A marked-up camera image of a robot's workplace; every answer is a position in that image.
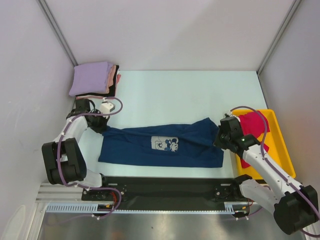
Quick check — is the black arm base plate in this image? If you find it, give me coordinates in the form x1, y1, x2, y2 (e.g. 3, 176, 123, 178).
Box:
81, 176, 247, 205

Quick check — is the folded lilac t-shirt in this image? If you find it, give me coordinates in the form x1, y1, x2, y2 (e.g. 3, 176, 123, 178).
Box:
69, 61, 114, 97

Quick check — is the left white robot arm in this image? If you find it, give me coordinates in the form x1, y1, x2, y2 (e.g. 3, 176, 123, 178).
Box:
41, 98, 115, 200

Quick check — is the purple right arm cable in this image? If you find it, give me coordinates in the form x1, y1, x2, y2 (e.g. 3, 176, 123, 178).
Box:
228, 106, 320, 236

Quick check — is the yellow plastic bin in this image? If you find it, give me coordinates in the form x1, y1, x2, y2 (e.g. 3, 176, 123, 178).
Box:
232, 109, 296, 178

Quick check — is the folded black t-shirt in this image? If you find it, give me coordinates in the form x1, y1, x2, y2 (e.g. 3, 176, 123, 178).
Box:
75, 65, 121, 99

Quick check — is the crimson red t-shirt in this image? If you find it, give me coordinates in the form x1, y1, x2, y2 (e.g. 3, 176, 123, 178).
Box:
237, 111, 271, 170

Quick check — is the aluminium table edge rail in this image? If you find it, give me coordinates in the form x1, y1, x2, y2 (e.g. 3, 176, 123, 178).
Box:
35, 183, 83, 203

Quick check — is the aluminium corner post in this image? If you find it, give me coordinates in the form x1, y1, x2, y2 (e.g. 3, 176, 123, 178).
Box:
256, 0, 303, 76
36, 0, 78, 67

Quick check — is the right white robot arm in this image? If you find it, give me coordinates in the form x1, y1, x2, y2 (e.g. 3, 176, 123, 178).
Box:
214, 116, 320, 235

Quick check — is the left aluminium corner post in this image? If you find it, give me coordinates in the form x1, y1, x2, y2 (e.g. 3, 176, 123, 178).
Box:
36, 0, 78, 67

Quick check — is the navy blue printed t-shirt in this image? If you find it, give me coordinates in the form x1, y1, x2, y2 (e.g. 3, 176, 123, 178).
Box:
98, 117, 224, 168

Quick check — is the right aluminium corner post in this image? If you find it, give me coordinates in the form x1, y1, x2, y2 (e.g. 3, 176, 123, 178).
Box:
256, 0, 303, 76

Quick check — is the white slotted cable duct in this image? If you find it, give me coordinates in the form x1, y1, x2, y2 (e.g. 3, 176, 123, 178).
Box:
46, 202, 248, 214

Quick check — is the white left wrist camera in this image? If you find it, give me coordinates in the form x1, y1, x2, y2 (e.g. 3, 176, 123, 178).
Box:
98, 99, 116, 115

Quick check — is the folded peach t-shirt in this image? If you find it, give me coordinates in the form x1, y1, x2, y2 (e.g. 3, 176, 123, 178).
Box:
106, 65, 117, 94

